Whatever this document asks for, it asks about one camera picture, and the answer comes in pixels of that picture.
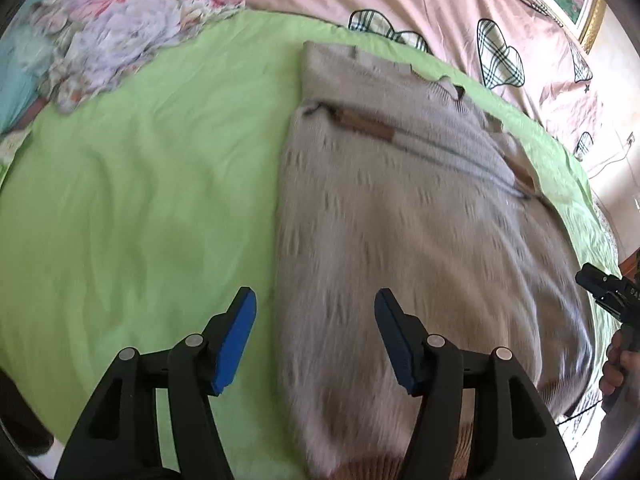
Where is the purple floral ruffled pillow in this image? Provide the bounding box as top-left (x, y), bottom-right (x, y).
top-left (30, 0), bottom-right (246, 116)

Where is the teal floral bedding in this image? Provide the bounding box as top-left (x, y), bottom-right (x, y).
top-left (0, 25), bottom-right (51, 131)

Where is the person's right hand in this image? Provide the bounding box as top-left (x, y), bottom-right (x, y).
top-left (600, 329), bottom-right (632, 400)

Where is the thin wall cable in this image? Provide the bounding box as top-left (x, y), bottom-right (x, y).
top-left (587, 142), bottom-right (636, 181)

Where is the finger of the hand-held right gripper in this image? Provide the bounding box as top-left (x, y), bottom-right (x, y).
top-left (575, 263), bottom-right (623, 318)

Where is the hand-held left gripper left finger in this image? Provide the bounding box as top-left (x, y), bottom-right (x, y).
top-left (54, 287), bottom-right (258, 480)

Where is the patterned mattress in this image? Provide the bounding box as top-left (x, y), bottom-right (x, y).
top-left (594, 195), bottom-right (622, 263)

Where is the grey knitted sweater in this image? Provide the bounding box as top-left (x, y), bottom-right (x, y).
top-left (272, 41), bottom-right (596, 480)

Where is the green bed sheet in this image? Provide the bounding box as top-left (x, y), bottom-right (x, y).
top-left (0, 10), bottom-right (621, 480)

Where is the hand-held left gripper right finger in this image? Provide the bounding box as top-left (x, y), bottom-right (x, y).
top-left (375, 288), bottom-right (578, 480)

